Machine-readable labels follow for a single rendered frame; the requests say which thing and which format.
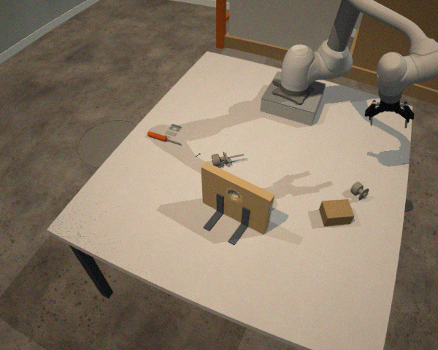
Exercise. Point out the orange-handled screwdriver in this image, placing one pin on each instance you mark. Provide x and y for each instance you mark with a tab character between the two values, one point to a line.
160	137

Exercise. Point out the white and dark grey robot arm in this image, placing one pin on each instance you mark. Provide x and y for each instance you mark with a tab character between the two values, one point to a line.
394	72

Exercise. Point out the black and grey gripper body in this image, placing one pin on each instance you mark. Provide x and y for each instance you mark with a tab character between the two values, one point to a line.
389	106

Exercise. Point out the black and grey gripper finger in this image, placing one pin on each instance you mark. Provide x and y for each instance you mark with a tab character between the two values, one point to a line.
372	110
406	113

